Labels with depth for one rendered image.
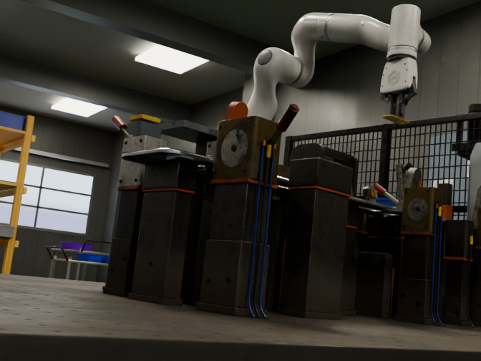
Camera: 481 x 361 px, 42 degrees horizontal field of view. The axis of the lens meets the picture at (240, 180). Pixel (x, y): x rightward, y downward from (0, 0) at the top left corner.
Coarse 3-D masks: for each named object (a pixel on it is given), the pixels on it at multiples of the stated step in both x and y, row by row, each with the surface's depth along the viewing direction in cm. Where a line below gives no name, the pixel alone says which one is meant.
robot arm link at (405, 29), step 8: (400, 8) 181; (408, 8) 180; (416, 8) 180; (392, 16) 183; (400, 16) 180; (408, 16) 179; (416, 16) 180; (392, 24) 182; (400, 24) 179; (408, 24) 179; (416, 24) 180; (392, 32) 181; (400, 32) 179; (408, 32) 178; (416, 32) 180; (392, 40) 180; (400, 40) 178; (408, 40) 178; (416, 40) 179; (416, 48) 179
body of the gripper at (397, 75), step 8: (400, 56) 178; (392, 64) 180; (400, 64) 178; (408, 64) 176; (416, 64) 178; (384, 72) 182; (392, 72) 180; (400, 72) 177; (408, 72) 175; (416, 72) 177; (384, 80) 181; (392, 80) 179; (400, 80) 177; (408, 80) 175; (416, 80) 177; (384, 88) 181; (392, 88) 178; (400, 88) 176; (408, 88) 177; (416, 88) 177
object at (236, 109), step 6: (234, 102) 123; (240, 102) 122; (228, 108) 123; (234, 108) 122; (240, 108) 123; (246, 108) 124; (228, 114) 123; (234, 114) 122; (240, 114) 123; (246, 114) 124
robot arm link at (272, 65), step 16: (272, 48) 206; (256, 64) 207; (272, 64) 204; (288, 64) 207; (256, 80) 211; (272, 80) 206; (288, 80) 212; (256, 96) 213; (272, 96) 210; (256, 112) 213; (272, 112) 214
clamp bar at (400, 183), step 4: (396, 164) 218; (400, 164) 216; (408, 164) 215; (396, 168) 217; (400, 168) 216; (404, 168) 216; (408, 168) 215; (396, 172) 217; (400, 172) 216; (404, 172) 218; (400, 176) 215; (404, 176) 217; (400, 180) 215; (400, 184) 215; (400, 188) 214; (400, 192) 214; (400, 196) 214
